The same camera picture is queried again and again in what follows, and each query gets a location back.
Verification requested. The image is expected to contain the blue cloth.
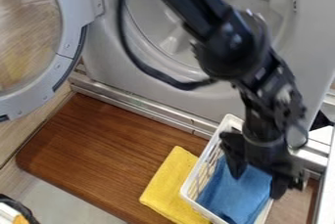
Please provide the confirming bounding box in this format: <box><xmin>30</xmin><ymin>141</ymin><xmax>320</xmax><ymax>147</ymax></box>
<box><xmin>195</xmin><ymin>155</ymin><xmax>275</xmax><ymax>224</ymax></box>

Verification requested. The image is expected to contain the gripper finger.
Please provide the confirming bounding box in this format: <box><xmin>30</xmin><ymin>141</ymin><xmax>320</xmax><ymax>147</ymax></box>
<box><xmin>267</xmin><ymin>168</ymin><xmax>294</xmax><ymax>201</ymax></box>
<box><xmin>218</xmin><ymin>131</ymin><xmax>251</xmax><ymax>181</ymax></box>

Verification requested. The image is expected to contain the yellow cloth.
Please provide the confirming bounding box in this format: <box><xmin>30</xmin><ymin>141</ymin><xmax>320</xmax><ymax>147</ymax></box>
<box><xmin>138</xmin><ymin>145</ymin><xmax>213</xmax><ymax>224</ymax></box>

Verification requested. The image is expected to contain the black cable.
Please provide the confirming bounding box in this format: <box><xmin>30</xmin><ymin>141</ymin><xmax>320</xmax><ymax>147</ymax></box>
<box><xmin>115</xmin><ymin>0</ymin><xmax>217</xmax><ymax>92</ymax></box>

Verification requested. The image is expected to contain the white basket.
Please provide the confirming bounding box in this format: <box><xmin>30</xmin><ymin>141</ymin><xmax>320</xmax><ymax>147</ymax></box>
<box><xmin>179</xmin><ymin>113</ymin><xmax>330</xmax><ymax>224</ymax></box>

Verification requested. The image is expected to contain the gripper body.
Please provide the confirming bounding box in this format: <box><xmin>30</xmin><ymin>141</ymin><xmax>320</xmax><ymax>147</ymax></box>
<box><xmin>236</xmin><ymin>70</ymin><xmax>311</xmax><ymax>177</ymax></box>

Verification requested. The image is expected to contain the white washing machine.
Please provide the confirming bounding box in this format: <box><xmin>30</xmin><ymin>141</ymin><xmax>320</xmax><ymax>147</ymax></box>
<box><xmin>0</xmin><ymin>0</ymin><xmax>335</xmax><ymax>141</ymax></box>

